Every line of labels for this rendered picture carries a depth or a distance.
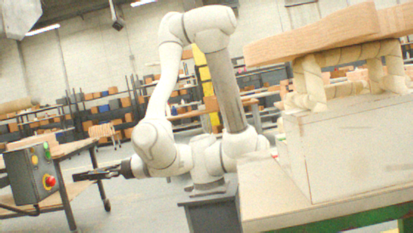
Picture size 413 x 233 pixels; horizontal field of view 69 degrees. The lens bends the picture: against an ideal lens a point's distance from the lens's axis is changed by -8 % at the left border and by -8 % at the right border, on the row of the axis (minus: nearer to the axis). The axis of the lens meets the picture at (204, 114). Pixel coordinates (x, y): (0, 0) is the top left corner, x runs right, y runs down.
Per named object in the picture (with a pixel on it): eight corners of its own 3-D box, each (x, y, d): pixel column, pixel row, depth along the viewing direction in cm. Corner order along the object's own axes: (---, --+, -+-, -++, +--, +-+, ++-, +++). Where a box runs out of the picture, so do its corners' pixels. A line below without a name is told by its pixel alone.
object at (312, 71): (313, 112, 59) (304, 62, 58) (308, 111, 62) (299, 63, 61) (330, 108, 58) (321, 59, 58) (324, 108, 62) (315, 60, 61)
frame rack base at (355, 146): (312, 206, 59) (298, 116, 57) (292, 183, 74) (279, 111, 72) (442, 173, 58) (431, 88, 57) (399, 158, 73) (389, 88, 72)
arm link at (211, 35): (231, 161, 164) (273, 155, 157) (226, 181, 149) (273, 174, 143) (186, 10, 137) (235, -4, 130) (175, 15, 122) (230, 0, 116)
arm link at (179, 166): (154, 154, 116) (141, 141, 105) (195, 147, 115) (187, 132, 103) (156, 183, 111) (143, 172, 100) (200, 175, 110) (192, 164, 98)
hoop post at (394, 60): (396, 94, 58) (388, 46, 57) (387, 94, 61) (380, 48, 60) (411, 91, 58) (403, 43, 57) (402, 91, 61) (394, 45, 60)
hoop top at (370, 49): (306, 71, 58) (302, 54, 58) (301, 71, 61) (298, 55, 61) (405, 52, 57) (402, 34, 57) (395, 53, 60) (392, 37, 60)
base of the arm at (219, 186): (189, 186, 169) (187, 176, 169) (231, 181, 165) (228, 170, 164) (180, 199, 152) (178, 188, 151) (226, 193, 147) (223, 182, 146)
